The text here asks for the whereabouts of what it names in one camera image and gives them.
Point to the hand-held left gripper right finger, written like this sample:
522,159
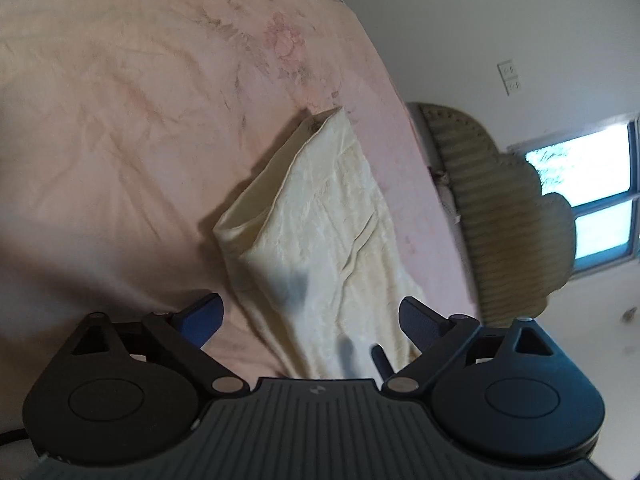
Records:
417,322

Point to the pink floral blanket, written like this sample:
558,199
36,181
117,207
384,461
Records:
125,135

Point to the window with grey frame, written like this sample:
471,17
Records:
590,195

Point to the white wall socket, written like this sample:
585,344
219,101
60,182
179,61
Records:
513,85
506,68

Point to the cream towel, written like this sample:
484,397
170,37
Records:
320,220

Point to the olive striped padded headboard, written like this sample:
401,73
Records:
500,220

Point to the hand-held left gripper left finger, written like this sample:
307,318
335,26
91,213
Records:
202,317

